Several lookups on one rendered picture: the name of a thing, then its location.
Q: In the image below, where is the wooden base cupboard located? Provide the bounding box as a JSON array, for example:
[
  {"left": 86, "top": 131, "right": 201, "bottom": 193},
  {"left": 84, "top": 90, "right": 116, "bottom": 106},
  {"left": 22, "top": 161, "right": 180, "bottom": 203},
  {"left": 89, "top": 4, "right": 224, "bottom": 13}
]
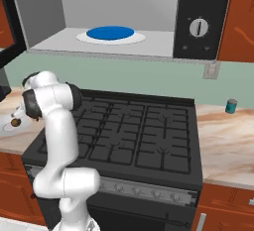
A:
[{"left": 0, "top": 151, "right": 48, "bottom": 227}]

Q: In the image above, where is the black oven door handle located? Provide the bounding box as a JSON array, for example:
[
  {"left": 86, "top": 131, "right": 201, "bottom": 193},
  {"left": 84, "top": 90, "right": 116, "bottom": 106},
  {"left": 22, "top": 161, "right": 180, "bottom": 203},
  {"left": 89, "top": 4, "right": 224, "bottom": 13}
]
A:
[{"left": 164, "top": 219, "right": 192, "bottom": 229}]

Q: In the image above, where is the black microwave door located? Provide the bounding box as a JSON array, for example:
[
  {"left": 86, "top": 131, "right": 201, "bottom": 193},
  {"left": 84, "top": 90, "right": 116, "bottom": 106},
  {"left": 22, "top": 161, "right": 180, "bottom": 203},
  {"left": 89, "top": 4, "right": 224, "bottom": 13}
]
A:
[{"left": 0, "top": 0, "right": 28, "bottom": 69}]

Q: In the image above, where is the black oven front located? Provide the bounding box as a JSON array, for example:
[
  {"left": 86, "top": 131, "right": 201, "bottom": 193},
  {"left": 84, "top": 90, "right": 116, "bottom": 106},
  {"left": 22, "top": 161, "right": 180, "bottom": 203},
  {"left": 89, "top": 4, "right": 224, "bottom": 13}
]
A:
[{"left": 24, "top": 165, "right": 200, "bottom": 231}]

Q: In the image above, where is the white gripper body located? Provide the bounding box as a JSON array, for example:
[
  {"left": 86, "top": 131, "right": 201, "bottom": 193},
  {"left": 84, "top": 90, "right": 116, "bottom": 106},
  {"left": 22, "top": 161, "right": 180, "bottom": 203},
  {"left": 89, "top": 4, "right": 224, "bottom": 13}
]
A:
[{"left": 11, "top": 106, "right": 26, "bottom": 119}]

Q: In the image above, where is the white microwave turntable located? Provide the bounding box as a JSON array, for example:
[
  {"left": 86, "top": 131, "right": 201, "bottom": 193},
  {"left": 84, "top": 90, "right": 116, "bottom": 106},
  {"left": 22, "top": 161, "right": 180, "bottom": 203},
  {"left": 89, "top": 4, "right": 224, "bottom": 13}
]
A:
[{"left": 75, "top": 31, "right": 147, "bottom": 47}]

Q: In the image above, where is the wooden wall cupboard door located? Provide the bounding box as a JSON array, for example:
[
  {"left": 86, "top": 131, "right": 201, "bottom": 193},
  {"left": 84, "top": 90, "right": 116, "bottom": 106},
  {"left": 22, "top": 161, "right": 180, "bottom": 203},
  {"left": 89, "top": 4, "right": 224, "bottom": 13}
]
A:
[{"left": 215, "top": 0, "right": 254, "bottom": 63}]

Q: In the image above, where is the black gas hob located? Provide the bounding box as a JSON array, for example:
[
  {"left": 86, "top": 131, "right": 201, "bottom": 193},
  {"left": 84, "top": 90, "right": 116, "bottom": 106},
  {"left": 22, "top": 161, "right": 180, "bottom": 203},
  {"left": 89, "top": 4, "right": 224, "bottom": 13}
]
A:
[{"left": 21, "top": 88, "right": 204, "bottom": 192}]

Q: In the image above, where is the dark grey appliance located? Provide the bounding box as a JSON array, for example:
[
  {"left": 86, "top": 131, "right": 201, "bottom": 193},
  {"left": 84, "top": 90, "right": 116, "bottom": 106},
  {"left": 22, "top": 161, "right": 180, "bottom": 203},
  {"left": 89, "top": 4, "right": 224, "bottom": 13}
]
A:
[{"left": 0, "top": 67, "right": 13, "bottom": 102}]

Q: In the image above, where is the white plate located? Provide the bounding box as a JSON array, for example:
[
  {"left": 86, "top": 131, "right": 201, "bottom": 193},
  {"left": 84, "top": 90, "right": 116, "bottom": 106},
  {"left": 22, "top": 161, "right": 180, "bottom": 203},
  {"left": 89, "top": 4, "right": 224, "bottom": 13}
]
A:
[{"left": 1, "top": 117, "right": 25, "bottom": 134}]

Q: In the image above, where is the wooden base cupboard door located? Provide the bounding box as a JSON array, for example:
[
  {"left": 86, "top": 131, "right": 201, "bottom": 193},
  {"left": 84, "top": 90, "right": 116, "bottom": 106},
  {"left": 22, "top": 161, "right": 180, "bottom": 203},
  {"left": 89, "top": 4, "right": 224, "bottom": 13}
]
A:
[{"left": 190, "top": 182, "right": 254, "bottom": 231}]

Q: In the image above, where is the open grey microwave oven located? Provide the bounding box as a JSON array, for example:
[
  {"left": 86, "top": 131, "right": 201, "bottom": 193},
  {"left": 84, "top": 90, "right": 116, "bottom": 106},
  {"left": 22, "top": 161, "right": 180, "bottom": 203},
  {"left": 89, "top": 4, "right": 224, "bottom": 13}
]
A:
[{"left": 7, "top": 0, "right": 236, "bottom": 65}]

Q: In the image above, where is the white microwave dial knob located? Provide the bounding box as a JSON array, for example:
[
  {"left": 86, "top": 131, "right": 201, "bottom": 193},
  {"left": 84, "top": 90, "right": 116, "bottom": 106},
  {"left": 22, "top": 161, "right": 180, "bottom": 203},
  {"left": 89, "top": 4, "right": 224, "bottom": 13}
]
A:
[{"left": 189, "top": 17, "right": 209, "bottom": 39}]

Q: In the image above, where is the teal can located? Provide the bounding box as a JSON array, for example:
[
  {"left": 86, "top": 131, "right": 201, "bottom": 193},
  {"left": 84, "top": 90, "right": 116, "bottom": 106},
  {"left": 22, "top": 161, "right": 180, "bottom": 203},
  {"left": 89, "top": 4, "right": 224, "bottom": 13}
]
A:
[{"left": 224, "top": 98, "right": 239, "bottom": 115}]

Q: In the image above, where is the blue plate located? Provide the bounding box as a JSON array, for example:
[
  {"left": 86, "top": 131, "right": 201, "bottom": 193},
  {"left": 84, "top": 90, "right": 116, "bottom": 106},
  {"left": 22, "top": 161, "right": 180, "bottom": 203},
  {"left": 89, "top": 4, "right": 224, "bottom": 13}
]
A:
[{"left": 85, "top": 25, "right": 136, "bottom": 42}]

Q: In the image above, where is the grey cupboard handle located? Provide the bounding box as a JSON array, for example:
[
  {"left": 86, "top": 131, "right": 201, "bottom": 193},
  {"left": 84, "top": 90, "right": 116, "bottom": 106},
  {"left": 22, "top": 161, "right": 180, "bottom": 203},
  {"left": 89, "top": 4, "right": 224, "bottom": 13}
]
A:
[{"left": 195, "top": 212, "right": 207, "bottom": 231}]

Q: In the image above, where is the brown egg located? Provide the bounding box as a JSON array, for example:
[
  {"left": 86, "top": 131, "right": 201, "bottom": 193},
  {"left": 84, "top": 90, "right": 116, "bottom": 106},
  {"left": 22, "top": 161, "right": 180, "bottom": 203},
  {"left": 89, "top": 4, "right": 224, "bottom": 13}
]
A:
[{"left": 10, "top": 118, "right": 22, "bottom": 128}]

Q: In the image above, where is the grey wall socket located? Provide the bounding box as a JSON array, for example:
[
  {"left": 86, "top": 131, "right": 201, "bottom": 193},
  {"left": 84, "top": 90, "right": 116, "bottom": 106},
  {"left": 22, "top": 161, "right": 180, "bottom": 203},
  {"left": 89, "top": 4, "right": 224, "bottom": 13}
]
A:
[{"left": 202, "top": 61, "right": 221, "bottom": 80}]

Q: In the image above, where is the wooden drawer front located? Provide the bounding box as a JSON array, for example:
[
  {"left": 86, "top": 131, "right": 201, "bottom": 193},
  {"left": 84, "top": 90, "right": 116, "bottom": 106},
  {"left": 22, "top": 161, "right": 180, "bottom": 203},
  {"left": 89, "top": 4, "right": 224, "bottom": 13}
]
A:
[{"left": 231, "top": 186, "right": 254, "bottom": 209}]

